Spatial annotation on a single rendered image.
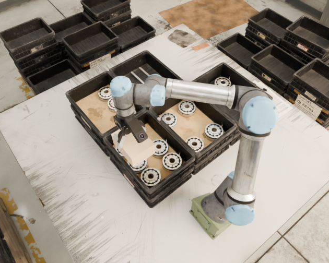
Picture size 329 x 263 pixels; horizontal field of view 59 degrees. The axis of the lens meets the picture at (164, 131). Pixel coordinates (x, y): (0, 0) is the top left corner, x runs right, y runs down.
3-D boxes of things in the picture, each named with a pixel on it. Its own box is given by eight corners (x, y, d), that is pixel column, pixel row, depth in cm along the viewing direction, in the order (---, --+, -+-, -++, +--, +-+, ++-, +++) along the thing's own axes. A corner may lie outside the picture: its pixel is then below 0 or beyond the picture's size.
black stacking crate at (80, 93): (148, 121, 172) (147, 109, 163) (105, 148, 161) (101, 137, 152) (110, 83, 190) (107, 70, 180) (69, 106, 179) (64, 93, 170)
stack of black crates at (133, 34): (140, 43, 316) (138, 14, 288) (157, 58, 302) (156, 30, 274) (108, 58, 302) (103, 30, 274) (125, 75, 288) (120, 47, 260)
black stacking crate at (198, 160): (233, 138, 165) (237, 126, 156) (195, 167, 155) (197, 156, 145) (186, 97, 183) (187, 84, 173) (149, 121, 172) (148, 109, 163)
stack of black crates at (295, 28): (324, 75, 287) (348, 36, 249) (302, 91, 275) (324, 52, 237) (289, 52, 306) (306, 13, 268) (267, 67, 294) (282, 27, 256)
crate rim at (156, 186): (196, 159, 147) (197, 156, 145) (149, 195, 136) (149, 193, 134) (147, 111, 164) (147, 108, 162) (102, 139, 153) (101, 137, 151)
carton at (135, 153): (155, 152, 133) (154, 143, 127) (133, 167, 128) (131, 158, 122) (134, 130, 140) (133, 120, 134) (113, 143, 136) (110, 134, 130)
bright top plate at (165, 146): (172, 148, 156) (172, 147, 156) (157, 159, 152) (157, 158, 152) (159, 136, 160) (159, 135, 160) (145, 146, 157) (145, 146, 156)
